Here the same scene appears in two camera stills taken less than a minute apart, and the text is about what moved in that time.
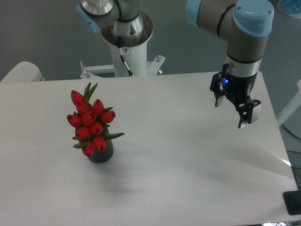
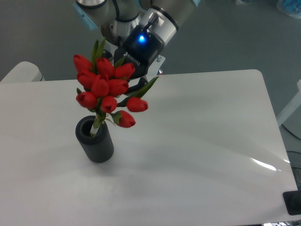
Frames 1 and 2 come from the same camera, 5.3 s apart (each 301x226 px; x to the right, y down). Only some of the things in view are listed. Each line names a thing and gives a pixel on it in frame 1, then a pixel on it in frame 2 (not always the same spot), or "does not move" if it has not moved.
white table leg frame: [295, 104] does not move
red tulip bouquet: [89, 120] → [103, 86]
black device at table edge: [292, 201] does not move
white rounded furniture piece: [24, 71] does not move
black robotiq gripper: [239, 88] → [140, 47]
